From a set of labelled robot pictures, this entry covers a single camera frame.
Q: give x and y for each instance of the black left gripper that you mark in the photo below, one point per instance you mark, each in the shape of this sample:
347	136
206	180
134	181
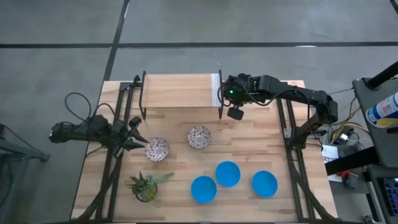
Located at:
122	137

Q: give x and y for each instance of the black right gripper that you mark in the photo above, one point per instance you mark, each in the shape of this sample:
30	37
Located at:
237	91

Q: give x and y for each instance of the patterned mini bowl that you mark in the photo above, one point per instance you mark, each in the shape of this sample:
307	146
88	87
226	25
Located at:
157	149
199	137

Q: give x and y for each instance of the blue mini bowl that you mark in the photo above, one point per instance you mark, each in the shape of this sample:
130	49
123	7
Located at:
264	183
203	189
228	174

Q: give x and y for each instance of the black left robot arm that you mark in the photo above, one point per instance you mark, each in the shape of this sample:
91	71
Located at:
77	130

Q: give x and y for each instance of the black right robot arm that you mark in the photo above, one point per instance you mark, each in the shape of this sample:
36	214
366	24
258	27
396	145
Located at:
295	91

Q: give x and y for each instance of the potted green succulent plant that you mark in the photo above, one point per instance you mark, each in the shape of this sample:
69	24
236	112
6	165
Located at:
146	188

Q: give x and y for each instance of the wooden shelf riser black legs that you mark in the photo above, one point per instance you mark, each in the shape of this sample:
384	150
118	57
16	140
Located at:
180	90

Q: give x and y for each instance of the black power strip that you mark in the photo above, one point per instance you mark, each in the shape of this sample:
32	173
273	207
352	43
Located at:
318	134

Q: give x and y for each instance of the white paper sheet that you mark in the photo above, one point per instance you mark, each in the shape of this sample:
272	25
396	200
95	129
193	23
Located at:
330	154

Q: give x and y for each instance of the grey metal stand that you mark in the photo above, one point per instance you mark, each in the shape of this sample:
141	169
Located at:
21	151

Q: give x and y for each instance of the black flat bar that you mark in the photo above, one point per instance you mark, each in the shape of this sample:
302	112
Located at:
351	161

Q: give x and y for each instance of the small red item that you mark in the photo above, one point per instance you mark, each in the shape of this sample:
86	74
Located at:
343	174

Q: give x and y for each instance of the grey cart top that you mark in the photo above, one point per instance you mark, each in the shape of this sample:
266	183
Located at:
373	140

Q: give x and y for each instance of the small grey item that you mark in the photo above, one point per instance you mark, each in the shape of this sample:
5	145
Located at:
350	181

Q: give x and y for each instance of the black pole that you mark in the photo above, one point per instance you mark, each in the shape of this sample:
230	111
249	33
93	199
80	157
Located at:
382	76

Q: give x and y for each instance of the white blue spray bottle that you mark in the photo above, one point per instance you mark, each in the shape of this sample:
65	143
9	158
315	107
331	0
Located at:
384	110

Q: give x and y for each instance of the keypad with lit buttons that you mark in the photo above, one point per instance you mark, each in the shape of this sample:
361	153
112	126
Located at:
392	191

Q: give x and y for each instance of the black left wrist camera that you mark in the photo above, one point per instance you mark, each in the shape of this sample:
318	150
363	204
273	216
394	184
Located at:
135	121

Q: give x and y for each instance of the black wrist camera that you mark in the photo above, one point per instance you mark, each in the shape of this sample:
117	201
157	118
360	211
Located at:
235	113
135	121

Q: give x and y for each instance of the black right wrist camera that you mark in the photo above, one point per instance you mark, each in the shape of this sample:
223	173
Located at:
235	113

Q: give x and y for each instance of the silver frame bracket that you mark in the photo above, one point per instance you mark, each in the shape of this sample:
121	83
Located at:
287	133

